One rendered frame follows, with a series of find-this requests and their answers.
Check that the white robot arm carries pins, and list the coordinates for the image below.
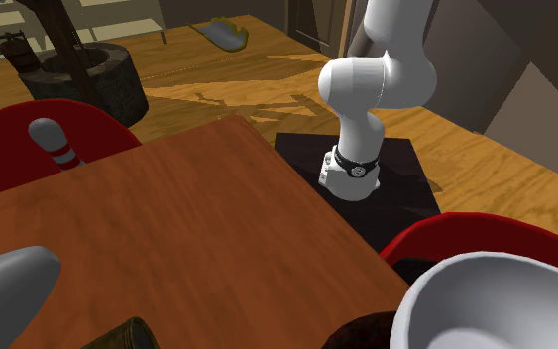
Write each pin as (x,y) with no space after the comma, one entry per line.
(360,82)

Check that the black robot stand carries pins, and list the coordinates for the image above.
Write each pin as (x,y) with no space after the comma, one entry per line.
(399,203)

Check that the grey rug yellow edge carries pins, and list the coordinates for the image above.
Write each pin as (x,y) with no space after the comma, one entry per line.
(225,33)

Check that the dark wooden door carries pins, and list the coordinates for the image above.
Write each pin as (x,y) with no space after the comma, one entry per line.
(314,22)

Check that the dark stone well planter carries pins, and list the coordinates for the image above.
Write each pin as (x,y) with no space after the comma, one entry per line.
(114,82)

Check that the red chair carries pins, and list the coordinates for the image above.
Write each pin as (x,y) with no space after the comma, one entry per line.
(12,140)
(491,234)

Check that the dark brass cylinder cup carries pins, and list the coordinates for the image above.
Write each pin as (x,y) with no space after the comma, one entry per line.
(126,337)

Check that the pale shelf unit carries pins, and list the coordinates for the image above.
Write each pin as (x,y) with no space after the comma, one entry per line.
(114,19)

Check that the white bowling pin red stripes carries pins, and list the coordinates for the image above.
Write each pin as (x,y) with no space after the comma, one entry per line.
(51,140)

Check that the white bowl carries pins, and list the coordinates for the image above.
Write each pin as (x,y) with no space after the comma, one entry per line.
(496,299)

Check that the grey pointed object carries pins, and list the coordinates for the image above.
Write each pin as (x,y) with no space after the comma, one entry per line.
(3,290)

